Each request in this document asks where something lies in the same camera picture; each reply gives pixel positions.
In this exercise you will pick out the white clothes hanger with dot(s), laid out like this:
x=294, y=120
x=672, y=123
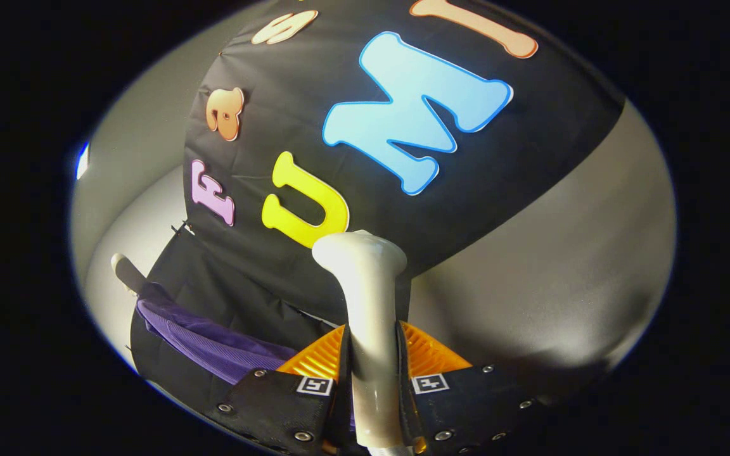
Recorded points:
x=125, y=272

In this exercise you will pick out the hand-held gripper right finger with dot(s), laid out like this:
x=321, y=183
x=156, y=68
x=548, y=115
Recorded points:
x=466, y=405

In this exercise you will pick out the large ceiling light panel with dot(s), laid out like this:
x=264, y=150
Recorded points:
x=82, y=161

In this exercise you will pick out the white garment steamer head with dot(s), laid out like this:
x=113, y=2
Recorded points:
x=371, y=329

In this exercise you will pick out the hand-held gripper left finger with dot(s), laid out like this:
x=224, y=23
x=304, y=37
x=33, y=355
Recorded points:
x=276, y=405

